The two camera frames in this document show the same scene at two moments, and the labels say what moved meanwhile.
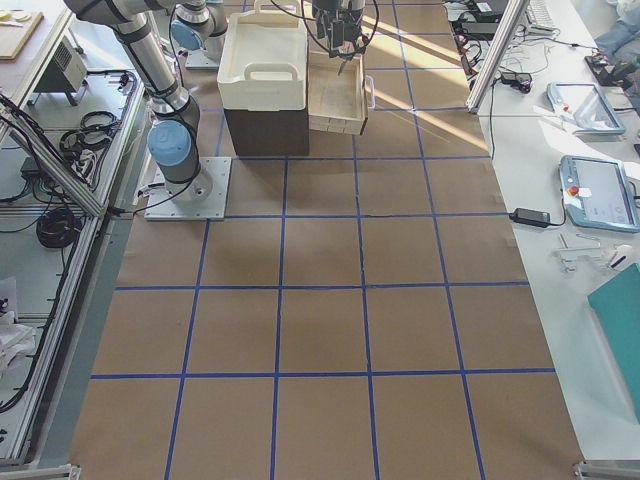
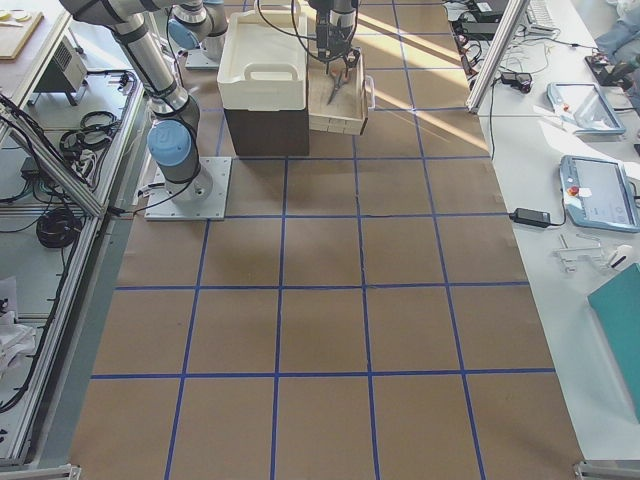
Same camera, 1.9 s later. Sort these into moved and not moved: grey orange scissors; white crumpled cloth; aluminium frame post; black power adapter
Moved: grey orange scissors
Not moved: black power adapter; white crumpled cloth; aluminium frame post
